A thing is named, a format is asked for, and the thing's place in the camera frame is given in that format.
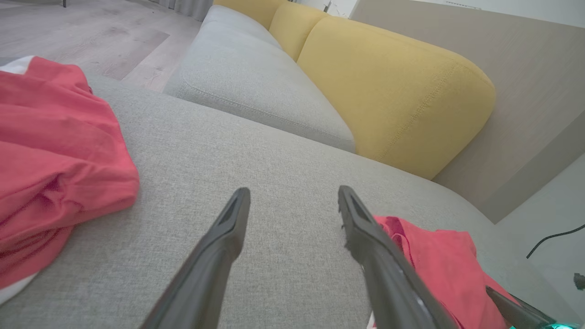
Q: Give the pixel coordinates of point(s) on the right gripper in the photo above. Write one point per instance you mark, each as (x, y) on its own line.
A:
(564, 326)

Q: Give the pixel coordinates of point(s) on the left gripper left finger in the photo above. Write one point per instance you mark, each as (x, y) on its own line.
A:
(205, 274)

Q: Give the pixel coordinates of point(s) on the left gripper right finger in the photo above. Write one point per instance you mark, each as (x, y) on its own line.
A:
(388, 283)

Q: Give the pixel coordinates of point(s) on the red basketball jersey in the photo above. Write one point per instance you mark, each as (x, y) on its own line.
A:
(448, 265)

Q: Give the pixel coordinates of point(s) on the red basketball shorts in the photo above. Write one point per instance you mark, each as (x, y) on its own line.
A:
(59, 160)

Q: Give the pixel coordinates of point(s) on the large grey chaise seat cushion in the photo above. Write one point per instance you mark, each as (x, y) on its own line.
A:
(274, 151)

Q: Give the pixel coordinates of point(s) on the yellow sofa back cushion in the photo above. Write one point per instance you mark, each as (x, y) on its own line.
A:
(295, 27)
(247, 9)
(393, 91)

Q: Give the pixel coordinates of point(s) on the grey sofa seat cushion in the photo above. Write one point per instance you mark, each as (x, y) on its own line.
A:
(256, 87)
(237, 23)

